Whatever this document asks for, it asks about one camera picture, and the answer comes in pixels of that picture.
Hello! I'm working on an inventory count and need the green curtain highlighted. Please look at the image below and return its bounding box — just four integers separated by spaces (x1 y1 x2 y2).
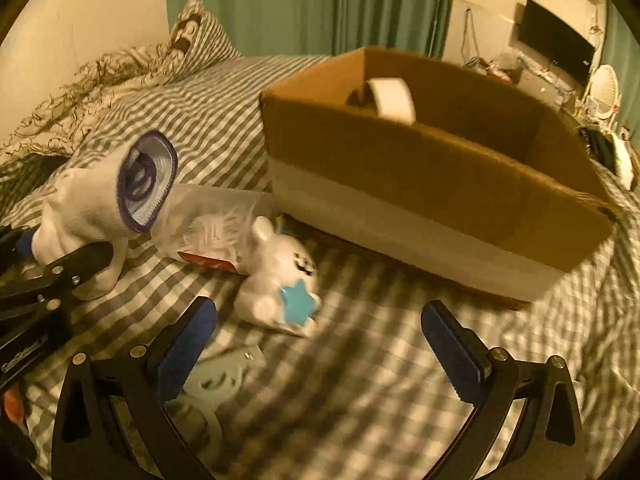
165 0 459 59
600 0 640 131

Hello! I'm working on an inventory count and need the ruffled patterned blanket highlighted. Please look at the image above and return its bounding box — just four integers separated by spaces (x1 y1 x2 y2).
0 42 176 161

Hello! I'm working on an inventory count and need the brown cardboard box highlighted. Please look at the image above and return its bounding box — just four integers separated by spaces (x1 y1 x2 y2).
259 46 619 312

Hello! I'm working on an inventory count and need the checked bed sheet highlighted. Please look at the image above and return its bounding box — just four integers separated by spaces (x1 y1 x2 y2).
0 55 640 480

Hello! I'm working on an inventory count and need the white framed mirror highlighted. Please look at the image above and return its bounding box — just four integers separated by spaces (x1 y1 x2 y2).
582 64 624 126

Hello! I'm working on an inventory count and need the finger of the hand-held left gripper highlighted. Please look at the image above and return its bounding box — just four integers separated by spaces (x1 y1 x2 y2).
0 226 38 272
0 240 129 312

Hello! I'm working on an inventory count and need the black television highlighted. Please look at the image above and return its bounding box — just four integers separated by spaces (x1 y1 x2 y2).
517 0 597 87

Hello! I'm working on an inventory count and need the white tape roll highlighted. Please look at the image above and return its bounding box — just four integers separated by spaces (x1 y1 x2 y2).
364 78 417 125

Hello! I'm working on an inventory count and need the white sock with purple trim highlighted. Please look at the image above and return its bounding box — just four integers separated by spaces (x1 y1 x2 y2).
32 130 181 302

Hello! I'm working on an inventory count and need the striped pillow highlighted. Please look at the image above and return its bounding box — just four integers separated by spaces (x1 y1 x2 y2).
167 0 244 68

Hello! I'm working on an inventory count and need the cluttered desk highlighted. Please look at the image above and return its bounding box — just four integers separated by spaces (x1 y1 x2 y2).
464 55 582 111

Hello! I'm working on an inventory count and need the white rabbit toy blue star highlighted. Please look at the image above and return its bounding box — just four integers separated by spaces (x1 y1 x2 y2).
235 215 323 338

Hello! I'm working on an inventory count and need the clear plastic bag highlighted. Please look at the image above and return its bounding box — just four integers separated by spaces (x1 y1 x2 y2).
150 182 281 275

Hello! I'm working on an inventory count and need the light blue plastic piece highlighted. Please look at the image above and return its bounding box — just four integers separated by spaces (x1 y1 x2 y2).
165 342 268 461

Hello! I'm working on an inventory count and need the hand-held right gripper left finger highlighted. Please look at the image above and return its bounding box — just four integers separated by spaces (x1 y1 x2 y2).
51 296 221 480

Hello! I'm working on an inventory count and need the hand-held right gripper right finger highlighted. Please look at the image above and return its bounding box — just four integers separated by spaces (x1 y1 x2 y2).
421 300 588 480

